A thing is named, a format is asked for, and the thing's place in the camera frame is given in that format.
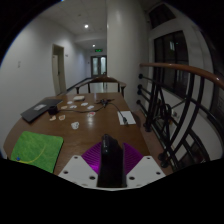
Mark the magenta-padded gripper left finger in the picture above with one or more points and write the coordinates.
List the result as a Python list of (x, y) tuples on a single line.
[(76, 170)]

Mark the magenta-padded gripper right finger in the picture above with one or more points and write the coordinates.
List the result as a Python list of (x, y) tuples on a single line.
[(146, 170)]

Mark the black computer mouse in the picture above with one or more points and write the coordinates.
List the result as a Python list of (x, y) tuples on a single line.
[(111, 163)]

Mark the green mouse pad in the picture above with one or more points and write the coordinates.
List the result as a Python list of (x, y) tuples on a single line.
[(36, 150)]

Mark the small beige card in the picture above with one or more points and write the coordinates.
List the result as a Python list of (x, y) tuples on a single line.
[(62, 117), (52, 118)]

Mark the white notepad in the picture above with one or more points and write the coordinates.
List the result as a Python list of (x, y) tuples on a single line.
[(128, 116)]

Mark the small red white card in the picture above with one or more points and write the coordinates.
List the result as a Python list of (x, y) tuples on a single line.
[(91, 114)]

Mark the small black box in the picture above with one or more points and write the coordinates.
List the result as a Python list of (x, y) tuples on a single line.
[(52, 110)]

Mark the black closed laptop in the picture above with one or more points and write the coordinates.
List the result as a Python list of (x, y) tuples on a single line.
[(38, 110)]

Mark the small white flat box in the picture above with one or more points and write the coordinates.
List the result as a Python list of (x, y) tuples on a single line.
[(79, 98)]

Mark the wooden armchair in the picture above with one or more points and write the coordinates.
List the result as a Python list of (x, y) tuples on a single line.
[(103, 79)]

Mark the white side door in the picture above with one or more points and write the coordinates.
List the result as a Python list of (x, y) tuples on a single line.
[(59, 70)]

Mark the glass double door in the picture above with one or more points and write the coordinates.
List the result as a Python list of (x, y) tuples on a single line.
[(99, 66)]

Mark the black railing with wooden handrail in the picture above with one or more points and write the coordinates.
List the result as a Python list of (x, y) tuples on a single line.
[(180, 67)]

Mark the large dark window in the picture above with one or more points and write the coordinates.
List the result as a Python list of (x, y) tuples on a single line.
[(171, 63)]

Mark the green exit sign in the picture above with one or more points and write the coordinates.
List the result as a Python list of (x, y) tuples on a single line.
[(98, 50)]

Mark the ceiling lights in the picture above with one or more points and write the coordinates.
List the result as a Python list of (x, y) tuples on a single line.
[(86, 26)]

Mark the small dark transom window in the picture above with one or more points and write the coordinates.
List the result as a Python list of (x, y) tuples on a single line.
[(161, 16)]

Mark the white wall switch plate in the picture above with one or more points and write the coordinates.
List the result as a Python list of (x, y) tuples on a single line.
[(19, 64)]

